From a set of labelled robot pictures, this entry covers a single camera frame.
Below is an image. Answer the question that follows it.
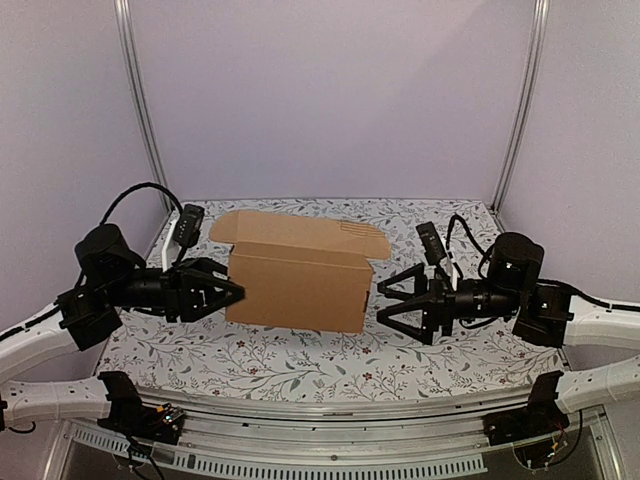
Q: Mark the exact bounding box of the right aluminium frame post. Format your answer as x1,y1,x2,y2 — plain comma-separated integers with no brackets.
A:
490,0,551,216

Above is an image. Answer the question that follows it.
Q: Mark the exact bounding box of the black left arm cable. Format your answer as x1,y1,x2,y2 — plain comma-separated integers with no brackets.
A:
97,183,184,226

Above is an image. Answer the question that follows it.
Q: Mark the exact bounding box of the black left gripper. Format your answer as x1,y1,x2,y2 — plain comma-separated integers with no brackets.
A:
105,257,251,322

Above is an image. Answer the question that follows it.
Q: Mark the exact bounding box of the aluminium front rail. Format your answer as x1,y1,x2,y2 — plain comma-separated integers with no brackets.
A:
39,387,621,480

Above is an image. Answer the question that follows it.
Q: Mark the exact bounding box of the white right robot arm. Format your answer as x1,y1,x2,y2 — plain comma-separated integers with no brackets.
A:
377,224,639,436

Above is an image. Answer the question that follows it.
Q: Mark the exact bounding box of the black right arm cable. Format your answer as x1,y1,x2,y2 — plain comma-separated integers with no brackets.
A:
444,214,621,311

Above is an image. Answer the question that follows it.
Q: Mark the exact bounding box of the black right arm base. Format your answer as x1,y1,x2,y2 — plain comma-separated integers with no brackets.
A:
482,371,570,470

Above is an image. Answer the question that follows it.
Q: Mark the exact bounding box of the aluminium frame post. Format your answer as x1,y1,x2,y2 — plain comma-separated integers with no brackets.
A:
113,0,168,187
490,0,551,216

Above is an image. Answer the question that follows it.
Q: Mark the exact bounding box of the floral patterned table mat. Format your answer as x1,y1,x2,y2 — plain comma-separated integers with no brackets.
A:
97,199,566,403

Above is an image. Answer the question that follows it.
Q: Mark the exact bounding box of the left aluminium frame post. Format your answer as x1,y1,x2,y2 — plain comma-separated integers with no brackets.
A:
113,0,168,187

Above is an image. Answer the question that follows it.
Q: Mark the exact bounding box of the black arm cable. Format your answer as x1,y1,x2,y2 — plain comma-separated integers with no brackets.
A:
444,214,621,311
97,183,184,226

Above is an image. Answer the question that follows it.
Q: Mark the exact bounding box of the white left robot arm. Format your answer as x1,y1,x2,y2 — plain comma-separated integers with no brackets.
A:
1,223,245,444

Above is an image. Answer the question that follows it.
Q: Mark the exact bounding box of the brown cardboard box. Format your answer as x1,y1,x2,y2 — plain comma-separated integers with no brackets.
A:
209,210,391,334

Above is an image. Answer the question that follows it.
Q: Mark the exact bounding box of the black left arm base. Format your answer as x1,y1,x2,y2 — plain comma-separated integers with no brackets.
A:
97,371,186,445

